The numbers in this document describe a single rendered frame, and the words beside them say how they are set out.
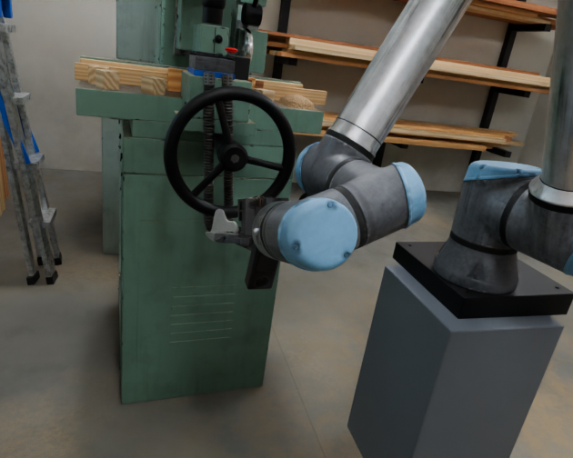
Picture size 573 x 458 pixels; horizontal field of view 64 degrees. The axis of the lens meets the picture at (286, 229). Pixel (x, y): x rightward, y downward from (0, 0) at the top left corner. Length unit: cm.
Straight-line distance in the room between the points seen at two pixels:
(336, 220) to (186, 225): 72
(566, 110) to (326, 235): 49
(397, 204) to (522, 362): 67
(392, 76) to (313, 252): 32
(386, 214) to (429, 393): 58
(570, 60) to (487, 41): 368
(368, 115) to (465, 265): 49
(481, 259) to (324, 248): 59
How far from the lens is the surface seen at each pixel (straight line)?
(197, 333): 140
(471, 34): 444
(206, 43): 126
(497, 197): 104
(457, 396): 115
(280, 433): 146
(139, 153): 116
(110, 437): 145
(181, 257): 126
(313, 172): 72
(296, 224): 54
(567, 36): 86
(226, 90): 97
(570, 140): 90
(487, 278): 109
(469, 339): 106
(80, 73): 129
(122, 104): 114
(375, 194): 60
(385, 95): 74
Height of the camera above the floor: 103
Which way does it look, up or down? 21 degrees down
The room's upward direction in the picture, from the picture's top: 8 degrees clockwise
